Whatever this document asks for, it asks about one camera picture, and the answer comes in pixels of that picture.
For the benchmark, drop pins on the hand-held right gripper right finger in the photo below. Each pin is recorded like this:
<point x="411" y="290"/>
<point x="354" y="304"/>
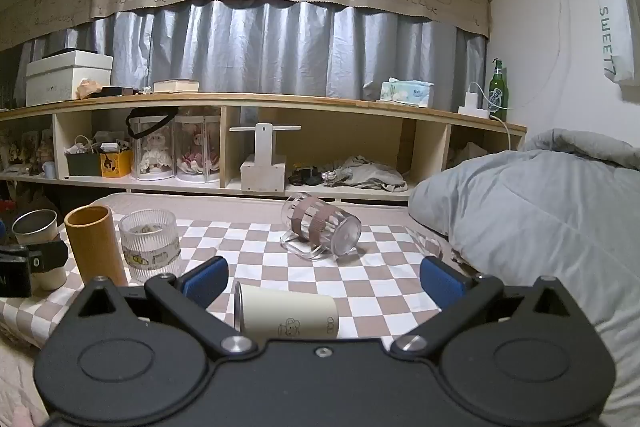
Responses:
<point x="442" y="282"/>

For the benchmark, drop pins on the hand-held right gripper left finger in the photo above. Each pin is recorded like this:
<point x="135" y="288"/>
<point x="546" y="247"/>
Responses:
<point x="205" y="281"/>

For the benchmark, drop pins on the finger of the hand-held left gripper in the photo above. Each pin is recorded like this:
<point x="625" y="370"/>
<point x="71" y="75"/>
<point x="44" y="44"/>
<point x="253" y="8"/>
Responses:
<point x="49" y="255"/>

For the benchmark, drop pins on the cream cup with cartoon print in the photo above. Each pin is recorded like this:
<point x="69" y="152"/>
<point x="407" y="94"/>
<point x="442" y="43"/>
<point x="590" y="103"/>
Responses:
<point x="287" y="312"/>

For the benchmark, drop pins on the white cup with metal lining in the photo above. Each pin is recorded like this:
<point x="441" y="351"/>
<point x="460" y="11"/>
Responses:
<point x="36" y="224"/>

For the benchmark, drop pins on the tan cylindrical cup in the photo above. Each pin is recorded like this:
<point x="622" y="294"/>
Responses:
<point x="95" y="242"/>

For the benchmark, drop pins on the ribbed clear glass cup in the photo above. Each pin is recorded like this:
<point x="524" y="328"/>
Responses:
<point x="150" y="244"/>

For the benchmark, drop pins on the clear plastic wrapper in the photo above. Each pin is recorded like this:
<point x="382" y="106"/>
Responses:
<point x="425" y="241"/>

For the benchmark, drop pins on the brown white checkered cloth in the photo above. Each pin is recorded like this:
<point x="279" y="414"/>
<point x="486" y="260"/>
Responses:
<point x="385" y="277"/>

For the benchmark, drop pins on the small white mug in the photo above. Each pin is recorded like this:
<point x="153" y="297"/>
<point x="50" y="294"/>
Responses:
<point x="49" y="170"/>

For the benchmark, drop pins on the dark green box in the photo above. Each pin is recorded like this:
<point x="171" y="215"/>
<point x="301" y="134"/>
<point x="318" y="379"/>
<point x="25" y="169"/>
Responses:
<point x="82" y="164"/>

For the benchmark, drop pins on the grey duvet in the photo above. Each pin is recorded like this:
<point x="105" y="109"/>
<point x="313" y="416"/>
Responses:
<point x="540" y="227"/>

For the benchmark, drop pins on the yellow cartoon box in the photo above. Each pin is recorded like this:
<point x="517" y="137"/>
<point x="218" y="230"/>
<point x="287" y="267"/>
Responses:
<point x="115" y="164"/>

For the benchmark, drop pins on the white wooden stand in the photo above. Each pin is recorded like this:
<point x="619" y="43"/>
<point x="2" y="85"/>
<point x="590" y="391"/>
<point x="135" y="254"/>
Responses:
<point x="263" y="172"/>

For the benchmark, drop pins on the clear doll display case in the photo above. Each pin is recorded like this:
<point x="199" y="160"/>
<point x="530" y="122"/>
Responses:
<point x="152" y="152"/>
<point x="197" y="152"/>

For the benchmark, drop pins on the clear glass mug brown bands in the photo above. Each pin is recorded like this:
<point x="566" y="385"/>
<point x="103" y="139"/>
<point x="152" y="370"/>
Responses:
<point x="322" y="219"/>

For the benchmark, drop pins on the grey cloth pile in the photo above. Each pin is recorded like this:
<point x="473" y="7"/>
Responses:
<point x="365" y="172"/>

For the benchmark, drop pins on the crumpled tan paper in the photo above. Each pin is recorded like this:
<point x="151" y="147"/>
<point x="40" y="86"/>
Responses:
<point x="90" y="89"/>

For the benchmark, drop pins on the white power strip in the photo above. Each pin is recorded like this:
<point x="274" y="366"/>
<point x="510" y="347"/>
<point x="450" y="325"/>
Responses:
<point x="472" y="111"/>

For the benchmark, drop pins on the white storage box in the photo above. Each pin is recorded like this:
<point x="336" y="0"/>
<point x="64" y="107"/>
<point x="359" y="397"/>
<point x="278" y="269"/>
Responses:
<point x="65" y="79"/>

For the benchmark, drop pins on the white charger plug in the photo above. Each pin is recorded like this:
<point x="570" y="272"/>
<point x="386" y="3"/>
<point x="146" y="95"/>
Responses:
<point x="475" y="99"/>

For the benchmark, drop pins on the green tissue pack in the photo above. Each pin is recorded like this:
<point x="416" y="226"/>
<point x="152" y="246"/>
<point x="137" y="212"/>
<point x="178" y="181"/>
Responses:
<point x="406" y="93"/>

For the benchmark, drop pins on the green glass bottle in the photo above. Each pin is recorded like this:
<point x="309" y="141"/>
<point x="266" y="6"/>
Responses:
<point x="497" y="94"/>

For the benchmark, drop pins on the cream book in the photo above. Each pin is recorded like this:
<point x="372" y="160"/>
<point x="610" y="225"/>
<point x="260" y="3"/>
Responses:
<point x="175" y="85"/>

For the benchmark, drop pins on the wooden shelf unit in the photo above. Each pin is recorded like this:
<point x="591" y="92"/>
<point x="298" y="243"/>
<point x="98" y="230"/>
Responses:
<point x="325" y="104"/>

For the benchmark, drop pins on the grey curtain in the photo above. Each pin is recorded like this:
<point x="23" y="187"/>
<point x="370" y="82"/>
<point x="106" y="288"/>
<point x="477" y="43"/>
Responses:
<point x="275" y="47"/>

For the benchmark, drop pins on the white tote bag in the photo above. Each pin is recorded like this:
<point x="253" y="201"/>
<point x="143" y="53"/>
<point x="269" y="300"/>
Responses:
<point x="617" y="27"/>

